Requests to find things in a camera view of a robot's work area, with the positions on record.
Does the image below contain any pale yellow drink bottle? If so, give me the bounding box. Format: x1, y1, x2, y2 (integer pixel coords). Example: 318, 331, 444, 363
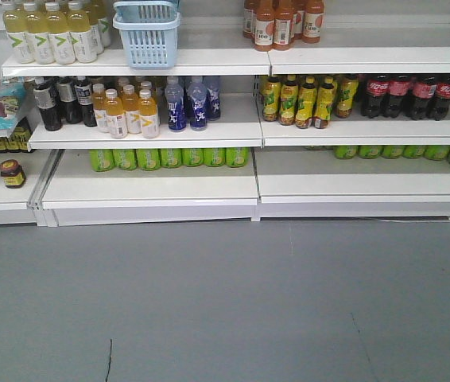
2, 2, 35, 64
45, 2, 76, 64
23, 2, 55, 64
67, 1, 97, 64

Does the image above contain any plastic cola bottle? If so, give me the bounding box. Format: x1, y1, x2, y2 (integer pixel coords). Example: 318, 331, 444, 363
405, 73, 437, 120
428, 73, 450, 121
382, 74, 411, 119
361, 73, 390, 119

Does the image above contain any blue sports drink bottle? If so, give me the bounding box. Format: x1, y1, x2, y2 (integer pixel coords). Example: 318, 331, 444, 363
165, 80, 187, 132
188, 76, 208, 131
204, 76, 221, 120

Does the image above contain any orange juice bottle C100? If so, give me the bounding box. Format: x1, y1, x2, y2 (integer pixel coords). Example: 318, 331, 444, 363
254, 0, 274, 52
302, 0, 324, 43
273, 0, 294, 50

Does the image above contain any light blue plastic basket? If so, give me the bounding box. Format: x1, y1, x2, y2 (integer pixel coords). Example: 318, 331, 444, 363
113, 1, 181, 69

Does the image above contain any sauce jar red lid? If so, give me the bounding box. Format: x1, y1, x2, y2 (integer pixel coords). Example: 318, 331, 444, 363
0, 159, 26, 189

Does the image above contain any orange vitamin drink bottle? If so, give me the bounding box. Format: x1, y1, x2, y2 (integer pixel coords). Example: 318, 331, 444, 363
91, 84, 109, 134
122, 84, 142, 134
138, 88, 160, 138
105, 88, 128, 139

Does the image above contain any white store shelving unit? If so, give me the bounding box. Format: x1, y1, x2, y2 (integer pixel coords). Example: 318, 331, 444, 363
0, 13, 450, 227

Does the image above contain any yellow lemon tea bottle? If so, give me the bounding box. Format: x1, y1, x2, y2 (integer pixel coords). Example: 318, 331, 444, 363
295, 76, 317, 129
335, 74, 359, 119
313, 76, 334, 129
262, 75, 281, 122
278, 74, 298, 126

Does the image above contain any green drink bottle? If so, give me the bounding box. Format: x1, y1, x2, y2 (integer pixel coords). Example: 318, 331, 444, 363
203, 147, 226, 167
225, 147, 250, 168
160, 148, 183, 169
181, 148, 204, 167
89, 149, 115, 172
135, 149, 161, 171
112, 149, 138, 170

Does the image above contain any dark tea bottle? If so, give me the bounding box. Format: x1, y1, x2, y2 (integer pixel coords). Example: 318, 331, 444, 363
74, 76, 97, 127
56, 76, 82, 124
33, 77, 62, 131

